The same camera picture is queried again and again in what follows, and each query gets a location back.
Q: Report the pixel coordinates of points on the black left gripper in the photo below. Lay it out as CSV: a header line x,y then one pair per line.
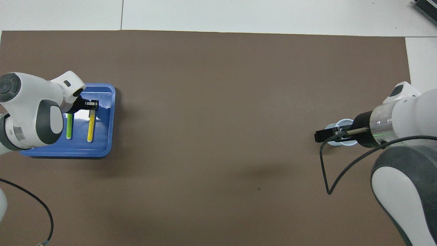
x,y
75,106

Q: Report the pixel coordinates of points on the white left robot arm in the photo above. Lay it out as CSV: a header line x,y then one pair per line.
x,y
30,92

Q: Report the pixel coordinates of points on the blue plastic tray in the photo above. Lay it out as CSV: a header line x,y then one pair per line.
x,y
102,136

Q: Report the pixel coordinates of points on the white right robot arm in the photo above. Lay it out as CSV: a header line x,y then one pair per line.
x,y
409,112

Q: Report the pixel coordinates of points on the brown table mat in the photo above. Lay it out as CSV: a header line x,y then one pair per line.
x,y
218,102

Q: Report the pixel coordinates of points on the yellow highlighter pen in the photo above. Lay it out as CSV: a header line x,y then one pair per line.
x,y
90,130

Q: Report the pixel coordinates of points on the clear plastic cup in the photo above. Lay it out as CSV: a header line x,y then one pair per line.
x,y
333,144

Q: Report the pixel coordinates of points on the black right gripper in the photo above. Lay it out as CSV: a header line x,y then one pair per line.
x,y
362,135

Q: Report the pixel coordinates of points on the green highlighter pen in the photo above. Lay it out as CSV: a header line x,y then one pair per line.
x,y
69,126

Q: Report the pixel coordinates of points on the grey ribbed device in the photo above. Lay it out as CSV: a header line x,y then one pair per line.
x,y
426,7

